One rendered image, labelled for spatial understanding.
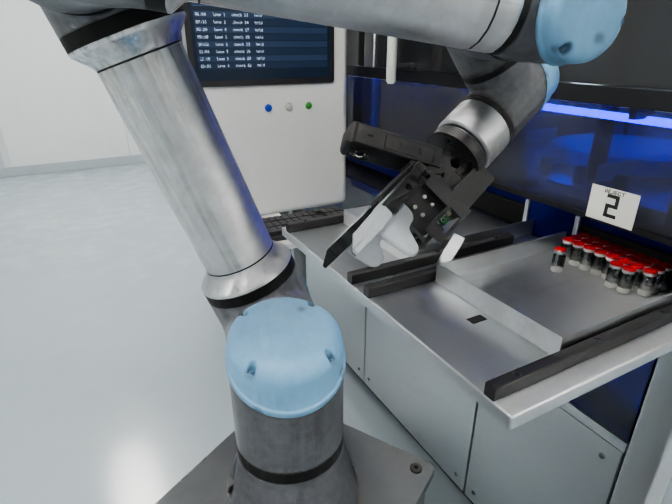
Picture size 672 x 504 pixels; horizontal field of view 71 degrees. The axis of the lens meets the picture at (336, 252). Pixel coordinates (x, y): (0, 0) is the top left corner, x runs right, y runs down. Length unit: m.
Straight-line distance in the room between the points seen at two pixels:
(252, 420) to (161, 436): 1.43
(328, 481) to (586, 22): 0.48
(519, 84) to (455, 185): 0.13
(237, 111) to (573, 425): 1.09
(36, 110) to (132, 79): 5.38
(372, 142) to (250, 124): 0.86
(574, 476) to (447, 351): 0.58
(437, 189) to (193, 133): 0.26
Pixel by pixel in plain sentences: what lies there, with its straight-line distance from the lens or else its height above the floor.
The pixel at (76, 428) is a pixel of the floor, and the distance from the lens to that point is 2.05.
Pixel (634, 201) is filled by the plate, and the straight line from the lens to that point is 0.91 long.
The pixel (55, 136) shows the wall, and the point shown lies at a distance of 5.90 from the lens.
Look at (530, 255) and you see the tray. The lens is 1.03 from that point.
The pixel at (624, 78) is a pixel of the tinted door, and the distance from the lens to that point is 0.93.
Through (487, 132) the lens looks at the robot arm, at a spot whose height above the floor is 1.19.
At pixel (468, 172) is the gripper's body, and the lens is 0.56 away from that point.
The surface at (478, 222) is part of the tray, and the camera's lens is 1.18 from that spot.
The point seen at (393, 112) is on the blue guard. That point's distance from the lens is 1.37.
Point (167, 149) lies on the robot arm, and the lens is 0.50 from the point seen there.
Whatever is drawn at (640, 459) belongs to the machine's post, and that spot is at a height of 0.59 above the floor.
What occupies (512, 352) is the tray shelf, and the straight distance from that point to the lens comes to 0.72.
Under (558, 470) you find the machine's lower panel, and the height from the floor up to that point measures 0.43.
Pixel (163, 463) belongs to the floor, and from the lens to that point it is 1.81.
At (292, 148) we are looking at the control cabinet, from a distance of 1.41.
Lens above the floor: 1.28
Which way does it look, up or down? 24 degrees down
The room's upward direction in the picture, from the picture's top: straight up
